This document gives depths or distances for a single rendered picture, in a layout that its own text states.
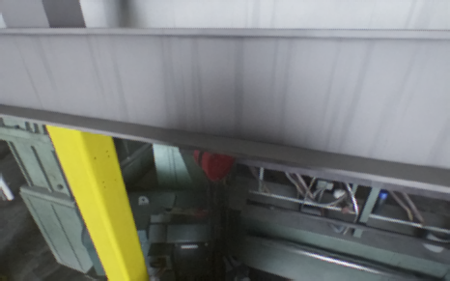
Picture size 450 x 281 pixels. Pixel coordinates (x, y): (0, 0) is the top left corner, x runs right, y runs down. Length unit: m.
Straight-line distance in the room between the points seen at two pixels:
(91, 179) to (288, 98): 0.52
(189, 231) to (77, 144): 0.96
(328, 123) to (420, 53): 0.14
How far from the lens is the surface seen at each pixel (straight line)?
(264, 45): 0.38
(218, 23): 0.84
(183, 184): 1.95
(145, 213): 1.50
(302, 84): 0.38
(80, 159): 0.64
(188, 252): 1.50
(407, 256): 1.99
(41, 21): 0.57
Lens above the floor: 1.89
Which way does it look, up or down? 27 degrees down
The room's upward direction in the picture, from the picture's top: straight up
